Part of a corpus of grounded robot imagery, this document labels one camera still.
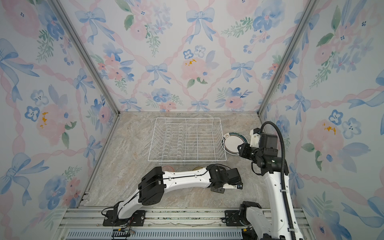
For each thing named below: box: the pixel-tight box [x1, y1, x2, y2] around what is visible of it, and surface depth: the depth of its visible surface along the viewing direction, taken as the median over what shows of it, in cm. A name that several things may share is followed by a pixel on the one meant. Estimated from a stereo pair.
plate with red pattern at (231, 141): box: [221, 132, 249, 156], surface depth 102 cm
